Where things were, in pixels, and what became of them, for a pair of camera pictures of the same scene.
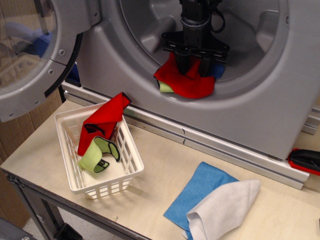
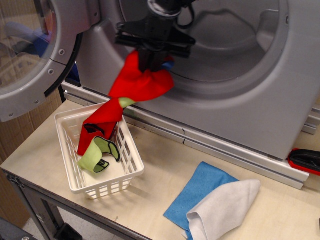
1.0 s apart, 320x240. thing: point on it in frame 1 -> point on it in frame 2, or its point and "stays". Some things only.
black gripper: (198, 41) -> (155, 33)
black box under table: (67, 232) stays
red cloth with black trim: (102, 122) stays
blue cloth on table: (206, 181) stays
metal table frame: (43, 207) stays
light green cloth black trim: (91, 160) stays
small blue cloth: (217, 70) -> (169, 64)
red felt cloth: (192, 85) -> (134, 84)
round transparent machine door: (40, 43) stays
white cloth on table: (224, 210) stays
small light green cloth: (164, 87) -> (125, 102)
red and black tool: (306, 160) stays
